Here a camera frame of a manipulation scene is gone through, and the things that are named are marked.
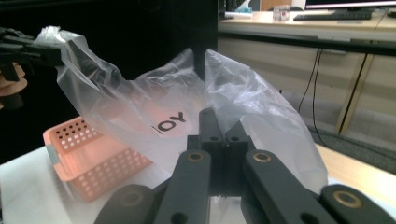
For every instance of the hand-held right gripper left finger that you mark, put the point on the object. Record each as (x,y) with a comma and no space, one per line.
(213,146)

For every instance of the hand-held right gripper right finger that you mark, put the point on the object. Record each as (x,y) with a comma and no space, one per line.
(235,146)

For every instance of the clear plastic bag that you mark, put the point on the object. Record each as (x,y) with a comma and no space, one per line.
(255,99)

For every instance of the pink perforated plastic basket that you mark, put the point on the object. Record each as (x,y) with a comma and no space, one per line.
(93,158)

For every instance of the black horizontal bar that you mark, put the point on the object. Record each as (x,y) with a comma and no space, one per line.
(295,42)

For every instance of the wooden table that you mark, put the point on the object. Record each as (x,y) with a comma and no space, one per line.
(358,177)

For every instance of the wooden desk leg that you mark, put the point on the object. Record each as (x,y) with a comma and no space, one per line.
(353,93)

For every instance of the teal object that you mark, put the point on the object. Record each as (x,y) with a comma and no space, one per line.
(243,10)

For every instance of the small clear box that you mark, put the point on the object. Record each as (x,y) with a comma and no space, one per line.
(281,13)

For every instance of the light wooden desk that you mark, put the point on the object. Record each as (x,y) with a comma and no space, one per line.
(311,26)

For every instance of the black keyboard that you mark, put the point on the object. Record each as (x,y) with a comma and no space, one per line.
(333,15)

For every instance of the monitor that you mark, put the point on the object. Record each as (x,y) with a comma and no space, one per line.
(351,3)

